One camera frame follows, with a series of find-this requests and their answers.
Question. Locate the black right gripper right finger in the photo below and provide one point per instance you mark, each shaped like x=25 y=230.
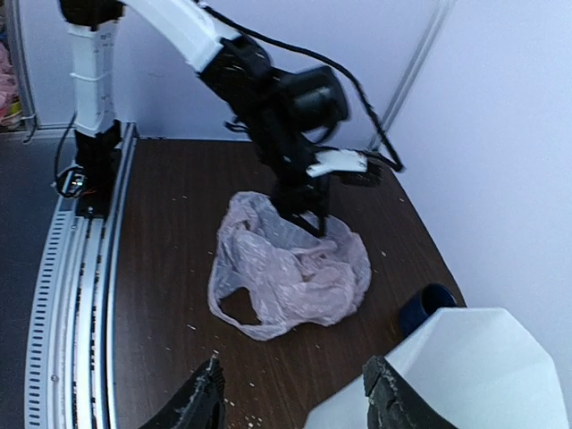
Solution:
x=393 y=403

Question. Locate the white faceted trash bin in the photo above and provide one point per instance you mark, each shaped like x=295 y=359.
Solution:
x=476 y=367

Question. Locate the aluminium corner post left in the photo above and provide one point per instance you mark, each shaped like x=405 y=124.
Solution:
x=15 y=42

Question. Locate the aluminium corner post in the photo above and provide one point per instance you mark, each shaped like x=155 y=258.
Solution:
x=423 y=48
x=15 y=42

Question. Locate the aluminium corner post right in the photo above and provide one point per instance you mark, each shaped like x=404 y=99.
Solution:
x=423 y=48

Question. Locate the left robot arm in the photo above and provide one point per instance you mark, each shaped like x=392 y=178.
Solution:
x=187 y=71

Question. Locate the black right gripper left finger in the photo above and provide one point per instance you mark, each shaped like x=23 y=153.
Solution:
x=199 y=403

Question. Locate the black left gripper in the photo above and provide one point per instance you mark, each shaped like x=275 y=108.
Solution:
x=278 y=108

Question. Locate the dark blue enamel mug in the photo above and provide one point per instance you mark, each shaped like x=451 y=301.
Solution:
x=422 y=305

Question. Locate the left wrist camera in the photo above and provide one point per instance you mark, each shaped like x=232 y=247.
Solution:
x=353 y=167

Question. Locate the translucent pink plastic bag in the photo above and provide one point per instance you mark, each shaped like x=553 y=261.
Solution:
x=291 y=276

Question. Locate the aluminium front rail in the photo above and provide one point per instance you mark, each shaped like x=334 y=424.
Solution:
x=69 y=372

